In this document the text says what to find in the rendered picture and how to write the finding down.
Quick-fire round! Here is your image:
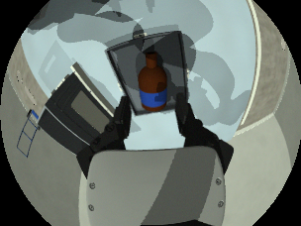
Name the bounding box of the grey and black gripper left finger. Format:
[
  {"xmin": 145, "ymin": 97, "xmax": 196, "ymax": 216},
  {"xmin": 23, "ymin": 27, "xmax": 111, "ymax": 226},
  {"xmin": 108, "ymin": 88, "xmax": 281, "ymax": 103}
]
[{"xmin": 76, "ymin": 96, "xmax": 132, "ymax": 179}]

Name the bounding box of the dark grey crate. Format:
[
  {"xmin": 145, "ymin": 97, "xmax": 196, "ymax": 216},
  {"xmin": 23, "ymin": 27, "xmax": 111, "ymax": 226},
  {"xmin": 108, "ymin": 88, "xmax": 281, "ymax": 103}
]
[{"xmin": 37, "ymin": 72, "xmax": 113, "ymax": 155}]

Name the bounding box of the brown bottle with blue label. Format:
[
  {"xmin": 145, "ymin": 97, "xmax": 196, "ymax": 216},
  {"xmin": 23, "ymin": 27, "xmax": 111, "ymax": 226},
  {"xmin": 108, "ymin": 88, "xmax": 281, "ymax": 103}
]
[{"xmin": 138, "ymin": 52, "xmax": 167, "ymax": 111}]

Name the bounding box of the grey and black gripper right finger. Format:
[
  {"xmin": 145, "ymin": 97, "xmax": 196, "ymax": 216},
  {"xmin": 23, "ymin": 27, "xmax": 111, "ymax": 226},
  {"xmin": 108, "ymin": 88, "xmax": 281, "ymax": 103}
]
[{"xmin": 175, "ymin": 93, "xmax": 234, "ymax": 175}]

